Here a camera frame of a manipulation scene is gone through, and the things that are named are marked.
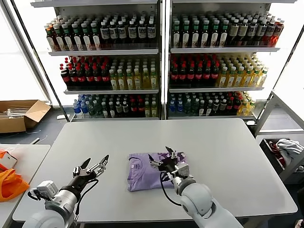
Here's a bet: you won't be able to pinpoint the red crumpled garment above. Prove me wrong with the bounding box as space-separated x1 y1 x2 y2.
267 141 285 167

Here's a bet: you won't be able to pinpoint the black storage crate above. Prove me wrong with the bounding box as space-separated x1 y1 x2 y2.
259 137 304 185

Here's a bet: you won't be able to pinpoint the cola bottle red cap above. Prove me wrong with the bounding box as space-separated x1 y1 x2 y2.
194 62 204 86
203 62 212 86
178 63 187 86
186 63 195 86
210 62 219 86
130 99 138 118
226 97 234 115
101 65 110 87
76 66 86 87
59 63 71 87
84 65 94 87
233 96 241 115
137 99 145 118
170 63 179 86
68 66 78 87
92 65 102 87

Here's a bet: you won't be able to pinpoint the purple t-shirt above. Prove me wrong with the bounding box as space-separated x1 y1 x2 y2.
127 152 190 192

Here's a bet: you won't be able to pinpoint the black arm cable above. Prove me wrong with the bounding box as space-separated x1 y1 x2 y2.
74 179 99 216
159 171 182 207

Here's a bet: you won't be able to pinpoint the grey metal frame stand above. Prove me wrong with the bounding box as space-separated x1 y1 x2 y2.
255 91 304 138

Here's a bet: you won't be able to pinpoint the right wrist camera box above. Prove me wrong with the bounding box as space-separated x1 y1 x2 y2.
175 163 191 180

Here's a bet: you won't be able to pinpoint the open cardboard box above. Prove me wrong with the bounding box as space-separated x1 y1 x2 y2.
0 100 52 134

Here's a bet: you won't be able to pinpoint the white box orange edge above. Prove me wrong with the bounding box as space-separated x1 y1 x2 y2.
0 149 19 170

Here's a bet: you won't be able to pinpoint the white crumpled garment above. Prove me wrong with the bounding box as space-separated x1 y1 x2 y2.
275 138 304 167

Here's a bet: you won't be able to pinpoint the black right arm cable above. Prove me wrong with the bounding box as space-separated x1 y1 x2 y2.
159 171 182 207

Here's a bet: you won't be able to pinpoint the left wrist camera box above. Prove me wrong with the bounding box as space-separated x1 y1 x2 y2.
28 180 59 201

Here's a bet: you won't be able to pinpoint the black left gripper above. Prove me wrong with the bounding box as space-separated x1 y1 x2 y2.
68 154 110 193

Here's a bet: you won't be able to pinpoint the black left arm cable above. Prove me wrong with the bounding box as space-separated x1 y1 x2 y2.
74 179 99 216

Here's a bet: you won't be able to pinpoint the dark tea bottle green label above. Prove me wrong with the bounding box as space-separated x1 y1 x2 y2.
91 22 102 50
191 20 200 48
81 22 92 51
181 20 191 48
62 23 73 51
200 20 210 48
53 23 65 52
172 20 181 48
72 23 83 51
210 20 219 48
219 20 228 48

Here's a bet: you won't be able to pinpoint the white packing pieces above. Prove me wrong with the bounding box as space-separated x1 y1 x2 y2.
0 107 33 119

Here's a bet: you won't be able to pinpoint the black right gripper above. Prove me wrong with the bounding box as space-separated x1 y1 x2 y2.
148 146 178 175

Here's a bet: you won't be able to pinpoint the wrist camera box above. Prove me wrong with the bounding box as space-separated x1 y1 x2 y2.
175 163 191 180
28 180 59 201

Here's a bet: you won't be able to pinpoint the orange fabric bag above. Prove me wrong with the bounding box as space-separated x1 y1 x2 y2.
0 163 31 203

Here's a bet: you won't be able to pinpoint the grey metal shelving rack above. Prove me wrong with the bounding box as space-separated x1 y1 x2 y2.
166 0 297 121
30 0 165 123

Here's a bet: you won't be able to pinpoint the black slanted window bar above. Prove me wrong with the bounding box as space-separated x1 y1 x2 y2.
9 0 71 123
269 28 304 98

